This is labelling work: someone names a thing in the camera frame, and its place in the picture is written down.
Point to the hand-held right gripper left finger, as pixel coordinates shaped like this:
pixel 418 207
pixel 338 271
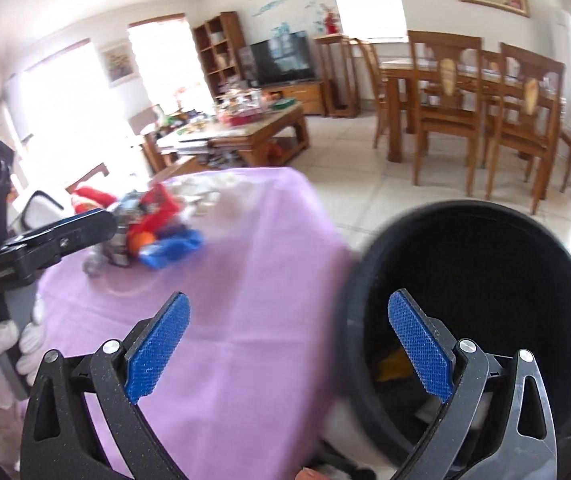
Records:
pixel 158 347

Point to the silver foil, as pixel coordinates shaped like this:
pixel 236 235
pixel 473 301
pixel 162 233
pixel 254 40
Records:
pixel 95 264

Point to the black trash bin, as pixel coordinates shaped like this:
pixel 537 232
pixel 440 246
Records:
pixel 490 270

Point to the tall wooden side stand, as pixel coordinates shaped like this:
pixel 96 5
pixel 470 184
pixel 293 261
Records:
pixel 338 75

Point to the small framed picture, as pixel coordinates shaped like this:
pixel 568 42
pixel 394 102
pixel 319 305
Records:
pixel 119 62

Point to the wooden coffee table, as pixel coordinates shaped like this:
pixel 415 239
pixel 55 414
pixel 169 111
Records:
pixel 265 130

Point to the purple tablecloth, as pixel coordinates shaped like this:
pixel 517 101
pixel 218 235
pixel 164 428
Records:
pixel 255 260

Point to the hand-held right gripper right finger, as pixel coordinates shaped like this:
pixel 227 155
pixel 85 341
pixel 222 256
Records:
pixel 420 347

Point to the yellow wrapper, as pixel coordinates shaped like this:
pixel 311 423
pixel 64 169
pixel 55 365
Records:
pixel 394 366

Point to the wooden bookshelf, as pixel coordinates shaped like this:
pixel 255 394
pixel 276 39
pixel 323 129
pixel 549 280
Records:
pixel 220 55

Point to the black television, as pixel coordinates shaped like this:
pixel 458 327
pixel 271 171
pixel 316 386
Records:
pixel 285 57

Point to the orange wrapper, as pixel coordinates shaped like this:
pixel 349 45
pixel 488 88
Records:
pixel 140 242

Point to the red ornament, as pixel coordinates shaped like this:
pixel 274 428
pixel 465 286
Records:
pixel 331 20

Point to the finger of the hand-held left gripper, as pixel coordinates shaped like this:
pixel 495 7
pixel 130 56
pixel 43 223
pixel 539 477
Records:
pixel 82 227

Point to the crumpled white tissue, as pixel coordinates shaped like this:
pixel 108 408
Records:
pixel 195 195

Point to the wooden dining table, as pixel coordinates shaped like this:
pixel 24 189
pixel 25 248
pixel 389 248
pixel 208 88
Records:
pixel 405 67

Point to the wooden television stand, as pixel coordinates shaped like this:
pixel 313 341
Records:
pixel 300 97

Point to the white chair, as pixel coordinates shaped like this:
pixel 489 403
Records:
pixel 40 210

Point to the red snack packet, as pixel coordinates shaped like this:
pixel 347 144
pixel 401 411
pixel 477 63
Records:
pixel 163 210

